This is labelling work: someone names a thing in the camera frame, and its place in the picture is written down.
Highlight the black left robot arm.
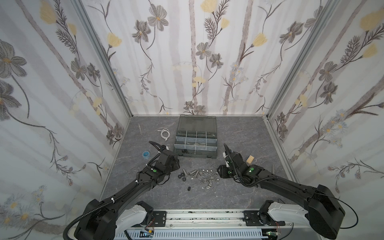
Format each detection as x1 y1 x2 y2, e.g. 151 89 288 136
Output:
63 141 180 240

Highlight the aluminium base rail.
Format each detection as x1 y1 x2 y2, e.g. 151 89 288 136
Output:
117 203 310 233

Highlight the pile of screws and nuts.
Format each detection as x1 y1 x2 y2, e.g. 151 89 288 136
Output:
178 169 220 190

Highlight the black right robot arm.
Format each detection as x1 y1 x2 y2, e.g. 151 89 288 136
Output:
218 145 346 240

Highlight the green compartment organizer box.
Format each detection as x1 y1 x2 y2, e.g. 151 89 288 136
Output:
174 115 218 159

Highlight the white slotted cable duct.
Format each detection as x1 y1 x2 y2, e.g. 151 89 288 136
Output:
126 229 268 240

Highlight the small wooden block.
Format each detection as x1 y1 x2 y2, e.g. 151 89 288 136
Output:
246 155 255 166

